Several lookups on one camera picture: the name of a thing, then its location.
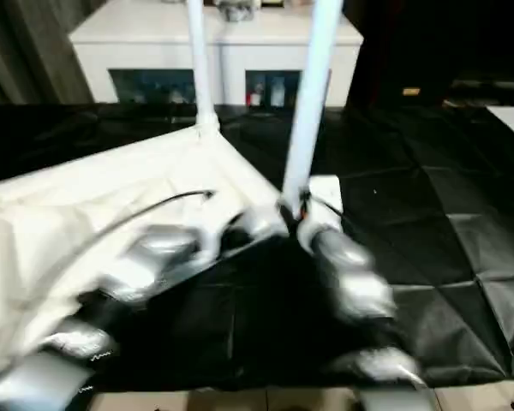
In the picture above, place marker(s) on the white plastic table leg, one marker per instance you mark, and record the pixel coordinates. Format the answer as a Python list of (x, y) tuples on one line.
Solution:
[(201, 55), (312, 98)]

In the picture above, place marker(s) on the white plastic table top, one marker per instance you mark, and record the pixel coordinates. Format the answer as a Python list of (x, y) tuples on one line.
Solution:
[(90, 192)]

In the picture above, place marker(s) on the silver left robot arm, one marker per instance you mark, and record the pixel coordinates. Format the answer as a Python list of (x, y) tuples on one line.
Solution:
[(154, 252)]

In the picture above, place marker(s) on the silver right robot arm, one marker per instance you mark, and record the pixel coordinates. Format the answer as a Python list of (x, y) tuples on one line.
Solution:
[(355, 274)]

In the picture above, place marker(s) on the black mat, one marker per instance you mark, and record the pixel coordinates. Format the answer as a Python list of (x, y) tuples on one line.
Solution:
[(432, 235)]

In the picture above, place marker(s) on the small yellow label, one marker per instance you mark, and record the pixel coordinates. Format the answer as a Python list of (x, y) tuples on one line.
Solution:
[(411, 91)]

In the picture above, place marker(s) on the white cabinet with glass doors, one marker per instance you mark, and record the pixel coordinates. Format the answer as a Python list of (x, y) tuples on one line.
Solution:
[(154, 47)]

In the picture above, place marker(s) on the grey curtain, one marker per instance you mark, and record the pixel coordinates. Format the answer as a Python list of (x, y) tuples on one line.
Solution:
[(25, 47)]

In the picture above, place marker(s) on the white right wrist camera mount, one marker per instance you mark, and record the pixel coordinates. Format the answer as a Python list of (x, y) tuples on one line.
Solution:
[(325, 201)]

